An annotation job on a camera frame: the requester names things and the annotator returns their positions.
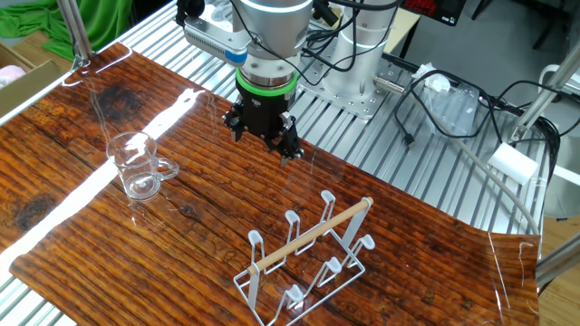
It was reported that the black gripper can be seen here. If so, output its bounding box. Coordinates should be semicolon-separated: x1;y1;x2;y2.
220;84;305;168

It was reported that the clear glass cup with handle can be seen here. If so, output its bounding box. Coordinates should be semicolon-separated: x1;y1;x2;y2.
105;130;180;202

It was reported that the glossy wood grain mat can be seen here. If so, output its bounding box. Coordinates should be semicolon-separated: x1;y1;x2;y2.
0;41;543;326

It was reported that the white power strip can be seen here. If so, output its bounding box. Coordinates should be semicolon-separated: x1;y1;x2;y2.
198;0;237;26

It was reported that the black cylindrical device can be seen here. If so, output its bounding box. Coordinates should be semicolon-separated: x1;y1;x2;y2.
311;0;341;27

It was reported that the beige desk top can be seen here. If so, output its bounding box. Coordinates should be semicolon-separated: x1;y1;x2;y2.
384;6;422;55

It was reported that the white crumpled wrapper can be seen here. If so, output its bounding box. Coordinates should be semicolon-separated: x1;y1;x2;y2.
411;62;452;91

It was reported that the clear plastic bag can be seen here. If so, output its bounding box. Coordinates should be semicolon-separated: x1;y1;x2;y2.
423;83;481;137

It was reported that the green cloth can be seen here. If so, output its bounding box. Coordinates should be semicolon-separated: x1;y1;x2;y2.
0;0;133;62

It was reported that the black red LED display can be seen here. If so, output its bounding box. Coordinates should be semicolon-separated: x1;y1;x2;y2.
401;0;468;27

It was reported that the brown cardboard box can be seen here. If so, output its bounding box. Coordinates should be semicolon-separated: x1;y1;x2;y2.
0;41;63;119

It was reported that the white power adapter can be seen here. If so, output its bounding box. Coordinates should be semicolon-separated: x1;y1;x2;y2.
487;141;540;186

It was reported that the pink cloth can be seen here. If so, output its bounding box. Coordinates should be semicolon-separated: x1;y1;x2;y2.
0;64;26;90

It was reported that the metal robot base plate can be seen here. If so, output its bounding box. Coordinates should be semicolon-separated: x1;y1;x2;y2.
296;52;409;121

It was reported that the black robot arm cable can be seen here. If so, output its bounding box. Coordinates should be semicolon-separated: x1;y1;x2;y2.
228;0;404;87

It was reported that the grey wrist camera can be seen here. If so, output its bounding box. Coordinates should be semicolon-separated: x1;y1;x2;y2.
183;16;251;69

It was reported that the white wire cup rack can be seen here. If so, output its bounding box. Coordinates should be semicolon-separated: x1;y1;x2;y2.
233;189;377;326

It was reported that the silver cable connector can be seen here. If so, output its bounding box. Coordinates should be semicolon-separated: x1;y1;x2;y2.
373;75;407;95

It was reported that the black USB cable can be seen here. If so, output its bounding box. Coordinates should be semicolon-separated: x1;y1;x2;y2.
392;68;504;150

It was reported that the grey hose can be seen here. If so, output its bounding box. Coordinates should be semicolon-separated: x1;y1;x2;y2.
401;83;543;236

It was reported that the black cable bundle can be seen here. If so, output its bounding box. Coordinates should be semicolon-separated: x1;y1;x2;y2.
475;79;580;187

